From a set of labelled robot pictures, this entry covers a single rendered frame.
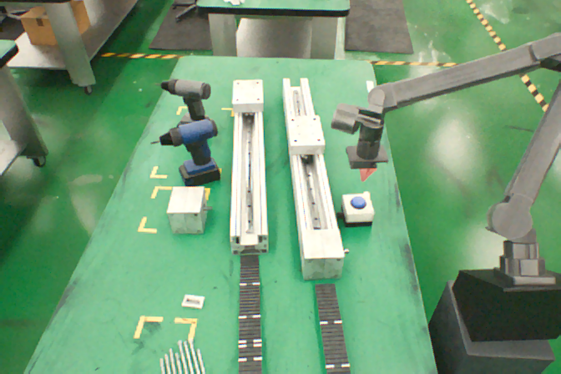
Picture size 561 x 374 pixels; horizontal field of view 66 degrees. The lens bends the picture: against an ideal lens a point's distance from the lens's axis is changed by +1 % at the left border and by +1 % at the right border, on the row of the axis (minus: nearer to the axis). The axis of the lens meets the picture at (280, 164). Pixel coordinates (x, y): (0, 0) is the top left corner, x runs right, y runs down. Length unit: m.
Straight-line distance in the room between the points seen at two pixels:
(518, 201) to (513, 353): 0.36
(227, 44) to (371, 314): 2.14
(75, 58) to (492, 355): 3.04
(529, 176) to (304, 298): 0.60
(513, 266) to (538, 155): 0.25
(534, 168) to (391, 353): 0.52
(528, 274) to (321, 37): 2.08
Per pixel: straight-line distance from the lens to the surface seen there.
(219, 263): 1.21
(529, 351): 1.22
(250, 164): 1.39
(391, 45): 4.09
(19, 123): 2.80
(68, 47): 3.40
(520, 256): 1.07
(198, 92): 1.49
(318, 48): 2.85
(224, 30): 2.85
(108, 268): 1.27
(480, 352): 1.17
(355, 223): 1.28
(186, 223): 1.25
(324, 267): 1.13
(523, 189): 1.07
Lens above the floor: 1.76
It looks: 42 degrees down
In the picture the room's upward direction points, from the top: straight up
